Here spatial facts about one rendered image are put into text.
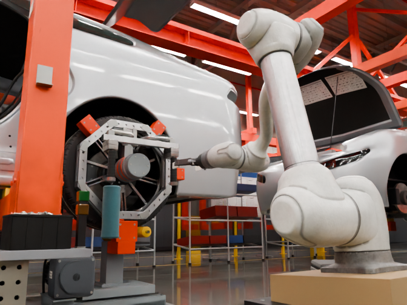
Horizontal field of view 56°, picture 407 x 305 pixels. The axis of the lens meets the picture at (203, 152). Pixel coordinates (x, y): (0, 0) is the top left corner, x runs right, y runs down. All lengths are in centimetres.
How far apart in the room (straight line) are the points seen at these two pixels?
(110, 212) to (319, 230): 120
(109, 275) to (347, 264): 142
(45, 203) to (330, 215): 108
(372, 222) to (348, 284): 21
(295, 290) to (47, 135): 110
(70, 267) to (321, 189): 117
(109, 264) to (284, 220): 142
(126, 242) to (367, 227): 132
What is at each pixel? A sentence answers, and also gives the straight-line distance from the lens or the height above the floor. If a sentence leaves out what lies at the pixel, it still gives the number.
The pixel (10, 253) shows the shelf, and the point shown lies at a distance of 138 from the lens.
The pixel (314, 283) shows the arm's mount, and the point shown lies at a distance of 110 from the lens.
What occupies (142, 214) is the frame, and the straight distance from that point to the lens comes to 214.
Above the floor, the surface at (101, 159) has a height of 94.
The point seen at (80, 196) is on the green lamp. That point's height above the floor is 63.
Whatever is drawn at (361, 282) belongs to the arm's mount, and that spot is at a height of 38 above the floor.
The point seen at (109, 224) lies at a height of 54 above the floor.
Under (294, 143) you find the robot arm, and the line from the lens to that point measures 109.
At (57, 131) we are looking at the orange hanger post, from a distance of 167.
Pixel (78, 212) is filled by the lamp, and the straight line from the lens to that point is 149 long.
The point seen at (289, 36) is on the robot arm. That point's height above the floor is 110.
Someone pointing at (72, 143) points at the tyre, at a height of 98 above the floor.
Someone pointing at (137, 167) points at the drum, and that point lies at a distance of 200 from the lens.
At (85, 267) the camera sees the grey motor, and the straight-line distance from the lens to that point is 182.
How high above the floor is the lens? 50
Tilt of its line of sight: 12 degrees up
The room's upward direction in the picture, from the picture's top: 1 degrees counter-clockwise
